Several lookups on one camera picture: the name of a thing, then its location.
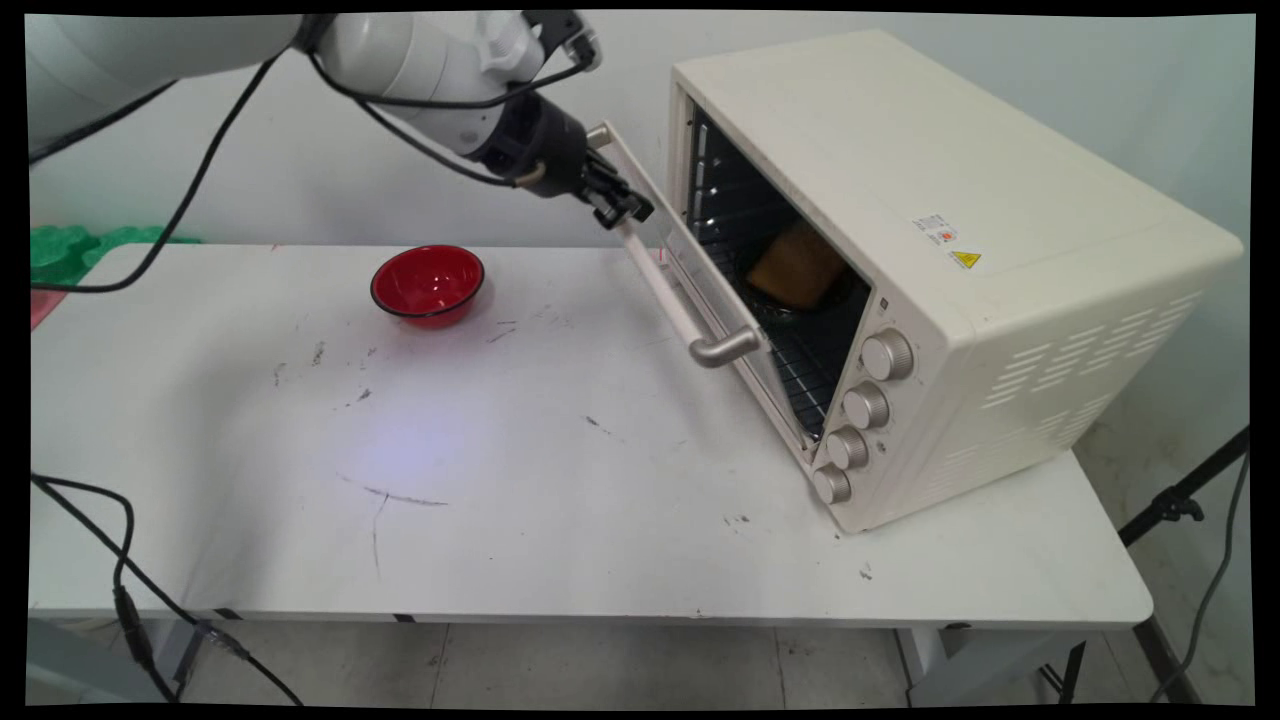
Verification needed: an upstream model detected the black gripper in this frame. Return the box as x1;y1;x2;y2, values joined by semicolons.
469;92;657;232

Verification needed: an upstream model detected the glass oven door with handle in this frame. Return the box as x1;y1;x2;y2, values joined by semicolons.
587;121;813;453

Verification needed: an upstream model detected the brown bread slice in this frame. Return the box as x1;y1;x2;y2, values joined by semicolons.
746;221;847;310

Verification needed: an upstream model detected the red bowl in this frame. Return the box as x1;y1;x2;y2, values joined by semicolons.
370;244;487;331

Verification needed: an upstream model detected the silver oven knob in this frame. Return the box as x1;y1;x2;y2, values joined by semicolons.
842;381;892;432
825;425;872;472
810;463;854;507
860;329;916;383

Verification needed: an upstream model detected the cream toaster oven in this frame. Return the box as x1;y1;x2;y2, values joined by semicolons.
667;28;1247;535

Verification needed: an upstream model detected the grey table leg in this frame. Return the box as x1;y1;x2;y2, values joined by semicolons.
160;619;213;701

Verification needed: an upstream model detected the black tripod stand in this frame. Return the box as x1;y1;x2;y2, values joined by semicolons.
1117;427;1251;550

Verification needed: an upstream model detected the black table leg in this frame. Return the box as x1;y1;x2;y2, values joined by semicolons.
1040;614;1203;706

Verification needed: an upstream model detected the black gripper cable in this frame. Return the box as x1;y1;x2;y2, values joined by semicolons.
354;98;549;190

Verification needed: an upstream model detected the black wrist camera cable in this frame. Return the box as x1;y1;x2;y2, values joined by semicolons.
308;50;595;112

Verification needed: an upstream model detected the long black arm cable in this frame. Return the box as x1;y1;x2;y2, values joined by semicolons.
30;80;181;168
30;45;301;294

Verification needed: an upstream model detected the black cable with connector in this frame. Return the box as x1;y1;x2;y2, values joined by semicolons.
30;476;305;707

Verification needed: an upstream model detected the black cable with plug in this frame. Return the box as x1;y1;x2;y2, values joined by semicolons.
30;472;181;703

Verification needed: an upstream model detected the grey hanging cable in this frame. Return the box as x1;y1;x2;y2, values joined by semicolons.
1150;455;1251;703

